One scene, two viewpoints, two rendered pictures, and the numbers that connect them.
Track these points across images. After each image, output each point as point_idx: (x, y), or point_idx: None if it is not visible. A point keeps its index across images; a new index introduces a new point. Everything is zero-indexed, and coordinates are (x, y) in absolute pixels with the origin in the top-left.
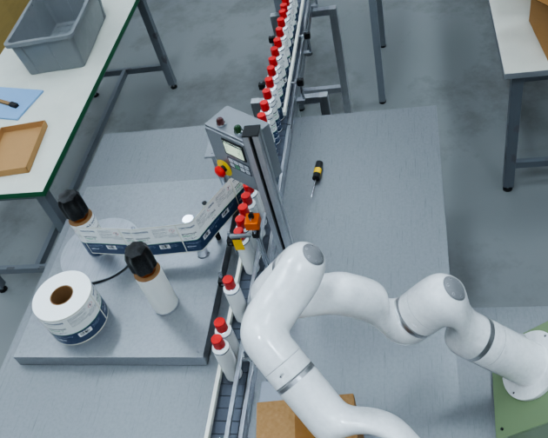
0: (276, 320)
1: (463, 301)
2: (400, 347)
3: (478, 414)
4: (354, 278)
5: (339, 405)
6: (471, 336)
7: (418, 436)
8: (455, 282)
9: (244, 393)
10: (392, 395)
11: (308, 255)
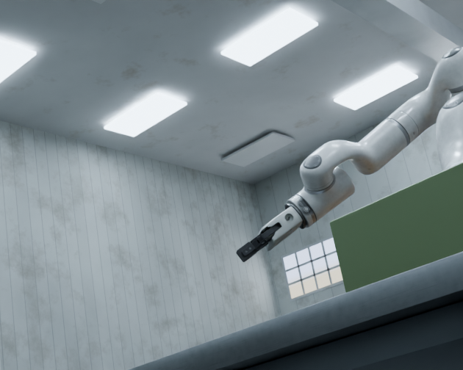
0: (418, 94)
1: (442, 110)
2: None
3: None
4: None
5: (362, 140)
6: (442, 164)
7: (325, 156)
8: (461, 94)
9: None
10: None
11: (447, 51)
